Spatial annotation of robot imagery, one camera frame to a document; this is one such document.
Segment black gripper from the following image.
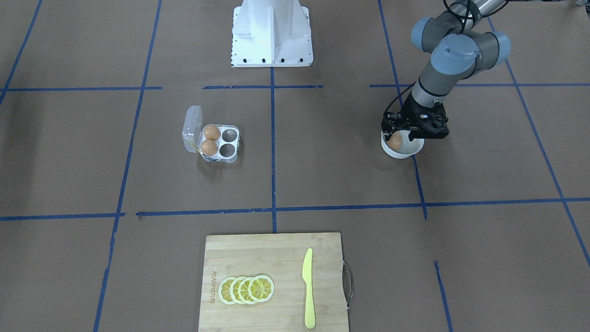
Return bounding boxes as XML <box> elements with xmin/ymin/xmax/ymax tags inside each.
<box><xmin>381</xmin><ymin>97</ymin><xmax>449</xmax><ymax>140</ymax></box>

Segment brown egg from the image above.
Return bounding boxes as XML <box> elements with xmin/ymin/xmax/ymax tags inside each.
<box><xmin>385</xmin><ymin>132</ymin><xmax>404</xmax><ymax>150</ymax></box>
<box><xmin>203</xmin><ymin>124</ymin><xmax>221</xmax><ymax>141</ymax></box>
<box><xmin>201</xmin><ymin>139</ymin><xmax>218</xmax><ymax>157</ymax></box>

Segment white round bowl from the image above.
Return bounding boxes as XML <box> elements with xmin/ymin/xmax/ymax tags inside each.
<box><xmin>381</xmin><ymin>130</ymin><xmax>425</xmax><ymax>159</ymax></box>

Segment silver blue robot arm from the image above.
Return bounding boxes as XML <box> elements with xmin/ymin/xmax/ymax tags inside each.
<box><xmin>381</xmin><ymin>0</ymin><xmax>511</xmax><ymax>142</ymax></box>

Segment clear plastic egg box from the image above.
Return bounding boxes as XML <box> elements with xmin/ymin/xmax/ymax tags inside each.
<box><xmin>182</xmin><ymin>106</ymin><xmax>241</xmax><ymax>164</ymax></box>

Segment yellow plastic knife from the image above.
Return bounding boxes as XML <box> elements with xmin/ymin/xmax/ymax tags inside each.
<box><xmin>301</xmin><ymin>248</ymin><xmax>316</xmax><ymax>330</ymax></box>

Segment wooden cutting board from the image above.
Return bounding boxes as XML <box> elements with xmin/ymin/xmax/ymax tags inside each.
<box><xmin>198</xmin><ymin>232</ymin><xmax>349</xmax><ymax>332</ymax></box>

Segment yellow lemon slice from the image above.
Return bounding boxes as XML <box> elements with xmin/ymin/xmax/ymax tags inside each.
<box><xmin>218</xmin><ymin>277</ymin><xmax>236</xmax><ymax>305</ymax></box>
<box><xmin>237</xmin><ymin>277</ymin><xmax>256</xmax><ymax>305</ymax></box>
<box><xmin>248</xmin><ymin>275</ymin><xmax>275</xmax><ymax>303</ymax></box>
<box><xmin>230</xmin><ymin>276</ymin><xmax>247</xmax><ymax>304</ymax></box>

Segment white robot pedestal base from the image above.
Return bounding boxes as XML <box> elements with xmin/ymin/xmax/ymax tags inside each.
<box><xmin>230</xmin><ymin>0</ymin><xmax>314</xmax><ymax>68</ymax></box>

